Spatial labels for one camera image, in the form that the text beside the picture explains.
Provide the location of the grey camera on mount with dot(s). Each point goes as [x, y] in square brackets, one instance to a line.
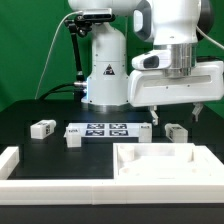
[97, 14]

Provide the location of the white square tabletop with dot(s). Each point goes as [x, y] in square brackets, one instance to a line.
[149, 161]

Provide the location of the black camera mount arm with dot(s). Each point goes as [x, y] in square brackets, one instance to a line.
[77, 28]

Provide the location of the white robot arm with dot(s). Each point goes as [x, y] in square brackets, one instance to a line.
[168, 74]

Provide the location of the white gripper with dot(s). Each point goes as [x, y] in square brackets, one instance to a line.
[150, 87]

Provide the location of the paper sheet with fiducial tags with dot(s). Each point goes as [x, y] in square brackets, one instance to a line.
[106, 129]

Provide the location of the white U-shaped fence wall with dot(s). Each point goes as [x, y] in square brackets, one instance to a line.
[103, 191]

